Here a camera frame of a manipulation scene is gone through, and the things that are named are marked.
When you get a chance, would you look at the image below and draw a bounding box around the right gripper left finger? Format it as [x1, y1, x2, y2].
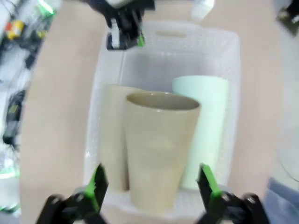
[39, 162, 110, 224]

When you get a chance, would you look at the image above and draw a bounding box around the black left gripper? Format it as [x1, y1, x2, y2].
[87, 0, 156, 51]

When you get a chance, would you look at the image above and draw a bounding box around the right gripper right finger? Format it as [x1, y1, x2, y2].
[196, 163, 269, 224]

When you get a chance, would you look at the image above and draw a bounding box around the brown cardboard tube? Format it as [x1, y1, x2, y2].
[99, 84, 145, 192]

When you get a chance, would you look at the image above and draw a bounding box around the pale mint green cup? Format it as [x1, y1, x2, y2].
[172, 76, 229, 190]

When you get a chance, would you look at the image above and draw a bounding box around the brown beige cup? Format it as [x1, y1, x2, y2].
[125, 91, 201, 215]

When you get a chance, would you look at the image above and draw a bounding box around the white perforated plastic basket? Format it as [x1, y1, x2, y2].
[83, 20, 241, 222]

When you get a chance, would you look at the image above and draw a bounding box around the yellow red small device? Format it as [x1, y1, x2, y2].
[5, 20, 25, 40]

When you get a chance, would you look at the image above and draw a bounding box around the dark blurry object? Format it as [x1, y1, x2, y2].
[275, 0, 299, 37]

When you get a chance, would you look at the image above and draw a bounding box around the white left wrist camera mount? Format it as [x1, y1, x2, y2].
[191, 0, 215, 23]

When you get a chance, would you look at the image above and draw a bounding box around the black cable bundle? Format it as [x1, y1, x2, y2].
[0, 30, 47, 147]

